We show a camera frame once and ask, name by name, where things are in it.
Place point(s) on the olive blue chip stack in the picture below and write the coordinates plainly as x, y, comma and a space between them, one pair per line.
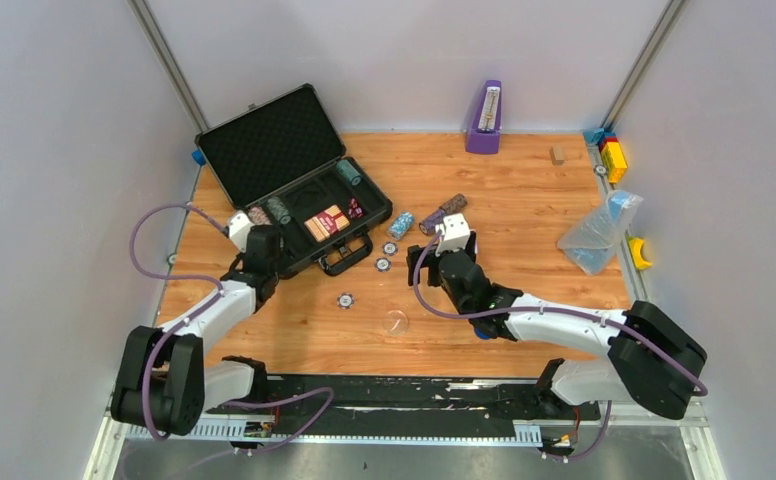
279, 210

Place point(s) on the small wooden block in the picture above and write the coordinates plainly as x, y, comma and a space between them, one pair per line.
557, 155

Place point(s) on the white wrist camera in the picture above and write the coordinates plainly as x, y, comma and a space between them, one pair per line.
238, 228
453, 232

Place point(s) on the blue white 10 chip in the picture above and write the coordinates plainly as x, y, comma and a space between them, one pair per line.
389, 248
345, 300
382, 264

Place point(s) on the yellow toy block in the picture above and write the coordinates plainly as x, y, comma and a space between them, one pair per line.
614, 161

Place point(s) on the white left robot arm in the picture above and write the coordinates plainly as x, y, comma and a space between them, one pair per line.
162, 383

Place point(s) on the blue dealer button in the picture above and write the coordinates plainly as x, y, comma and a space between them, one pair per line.
485, 333

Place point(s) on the purple metronome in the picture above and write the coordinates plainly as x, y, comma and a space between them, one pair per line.
483, 130

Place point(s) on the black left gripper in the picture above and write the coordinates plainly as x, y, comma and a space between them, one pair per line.
265, 237

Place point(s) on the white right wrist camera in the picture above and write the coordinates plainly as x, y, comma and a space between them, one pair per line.
453, 232

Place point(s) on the red playing card box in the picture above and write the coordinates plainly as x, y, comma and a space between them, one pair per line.
326, 223

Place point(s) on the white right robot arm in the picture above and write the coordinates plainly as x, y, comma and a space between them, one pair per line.
638, 354

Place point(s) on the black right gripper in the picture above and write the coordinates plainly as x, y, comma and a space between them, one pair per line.
430, 260

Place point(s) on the brown purple chip stack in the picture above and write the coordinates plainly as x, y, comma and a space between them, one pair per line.
455, 204

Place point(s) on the black poker set case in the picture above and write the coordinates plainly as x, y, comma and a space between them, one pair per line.
288, 147

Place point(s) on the clear round dealer button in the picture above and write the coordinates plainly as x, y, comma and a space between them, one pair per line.
395, 322

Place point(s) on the light blue chip stack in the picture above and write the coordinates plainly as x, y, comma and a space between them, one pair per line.
400, 226

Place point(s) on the dark green chip stack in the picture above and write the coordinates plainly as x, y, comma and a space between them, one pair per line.
349, 172

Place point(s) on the clear bubble wrap bag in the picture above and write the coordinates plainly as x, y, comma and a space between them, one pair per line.
592, 241

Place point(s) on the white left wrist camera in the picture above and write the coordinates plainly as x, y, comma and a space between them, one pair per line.
238, 228

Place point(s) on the yellow curved toy piece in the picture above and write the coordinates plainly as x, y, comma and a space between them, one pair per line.
637, 251

